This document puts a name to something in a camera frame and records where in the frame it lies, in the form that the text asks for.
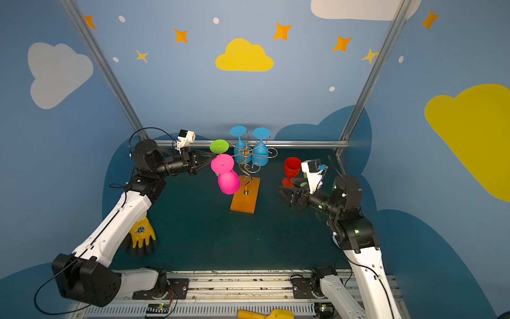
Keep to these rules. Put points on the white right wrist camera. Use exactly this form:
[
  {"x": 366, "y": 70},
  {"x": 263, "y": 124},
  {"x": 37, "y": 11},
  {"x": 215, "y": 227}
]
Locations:
[{"x": 315, "y": 171}]

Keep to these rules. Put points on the orange wooden rack base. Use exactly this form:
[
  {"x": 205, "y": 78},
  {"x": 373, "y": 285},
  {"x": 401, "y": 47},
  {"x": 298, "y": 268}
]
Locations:
[{"x": 244, "y": 200}]

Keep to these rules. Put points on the aluminium front base rails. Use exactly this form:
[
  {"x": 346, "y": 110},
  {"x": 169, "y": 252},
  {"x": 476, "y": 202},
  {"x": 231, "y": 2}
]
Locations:
[{"x": 223, "y": 294}]

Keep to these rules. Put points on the gold wire glass rack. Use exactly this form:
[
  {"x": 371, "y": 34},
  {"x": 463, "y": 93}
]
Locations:
[{"x": 249, "y": 169}]

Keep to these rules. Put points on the aluminium left corner post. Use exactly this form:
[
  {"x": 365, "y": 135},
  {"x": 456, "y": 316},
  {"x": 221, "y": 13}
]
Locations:
[{"x": 85, "y": 32}]

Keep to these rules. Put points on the blue wine glass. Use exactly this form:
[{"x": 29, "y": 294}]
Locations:
[
  {"x": 242, "y": 153},
  {"x": 260, "y": 153}
]

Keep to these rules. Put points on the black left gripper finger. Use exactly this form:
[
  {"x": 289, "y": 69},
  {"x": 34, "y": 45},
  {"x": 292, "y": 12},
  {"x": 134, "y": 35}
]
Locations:
[
  {"x": 203, "y": 151},
  {"x": 201, "y": 162}
]

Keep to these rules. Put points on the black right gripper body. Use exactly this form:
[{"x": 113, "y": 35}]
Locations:
[{"x": 297, "y": 195}]

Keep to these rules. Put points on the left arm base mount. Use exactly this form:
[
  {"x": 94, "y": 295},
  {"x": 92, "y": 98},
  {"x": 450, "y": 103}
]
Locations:
[{"x": 167, "y": 287}]

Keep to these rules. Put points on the aluminium back frame rail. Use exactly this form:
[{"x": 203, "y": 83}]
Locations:
[{"x": 271, "y": 143}]

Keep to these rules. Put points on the red wine glass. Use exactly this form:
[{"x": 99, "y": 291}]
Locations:
[{"x": 292, "y": 168}]

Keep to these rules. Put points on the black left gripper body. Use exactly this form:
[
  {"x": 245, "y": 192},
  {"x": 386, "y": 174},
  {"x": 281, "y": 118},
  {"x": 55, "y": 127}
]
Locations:
[{"x": 188, "y": 161}]

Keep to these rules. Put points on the yellow black work glove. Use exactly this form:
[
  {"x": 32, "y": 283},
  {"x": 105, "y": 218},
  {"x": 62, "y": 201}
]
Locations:
[{"x": 141, "y": 239}]

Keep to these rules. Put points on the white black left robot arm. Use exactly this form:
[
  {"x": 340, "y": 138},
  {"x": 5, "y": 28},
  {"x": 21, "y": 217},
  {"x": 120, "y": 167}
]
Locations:
[{"x": 85, "y": 275}]

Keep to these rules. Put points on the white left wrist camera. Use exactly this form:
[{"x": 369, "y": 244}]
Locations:
[{"x": 185, "y": 139}]

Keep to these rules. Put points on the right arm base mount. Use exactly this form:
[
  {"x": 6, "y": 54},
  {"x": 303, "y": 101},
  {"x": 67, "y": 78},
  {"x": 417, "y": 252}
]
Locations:
[{"x": 309, "y": 287}]

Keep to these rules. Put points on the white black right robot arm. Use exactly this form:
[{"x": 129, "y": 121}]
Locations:
[{"x": 355, "y": 235}]

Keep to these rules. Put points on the aluminium corner post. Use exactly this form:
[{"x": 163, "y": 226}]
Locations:
[
  {"x": 385, "y": 50},
  {"x": 85, "y": 32}
]

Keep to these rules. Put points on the pink wine glass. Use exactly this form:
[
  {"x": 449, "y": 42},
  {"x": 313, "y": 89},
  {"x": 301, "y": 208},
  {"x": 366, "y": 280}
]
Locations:
[{"x": 228, "y": 179}]

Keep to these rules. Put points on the left blue wine glass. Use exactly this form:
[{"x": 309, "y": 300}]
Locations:
[{"x": 242, "y": 153}]

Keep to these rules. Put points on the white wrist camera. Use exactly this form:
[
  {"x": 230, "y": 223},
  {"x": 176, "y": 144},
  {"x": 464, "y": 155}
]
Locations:
[
  {"x": 315, "y": 171},
  {"x": 185, "y": 139}
]

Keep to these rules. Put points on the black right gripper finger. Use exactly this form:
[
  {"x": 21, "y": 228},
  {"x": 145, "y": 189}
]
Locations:
[
  {"x": 288, "y": 194},
  {"x": 296, "y": 182}
]

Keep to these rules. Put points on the right blue wine glass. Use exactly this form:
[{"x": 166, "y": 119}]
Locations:
[{"x": 260, "y": 153}]

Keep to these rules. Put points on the aluminium right corner post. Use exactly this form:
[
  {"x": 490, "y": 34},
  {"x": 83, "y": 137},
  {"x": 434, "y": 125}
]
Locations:
[{"x": 385, "y": 50}]

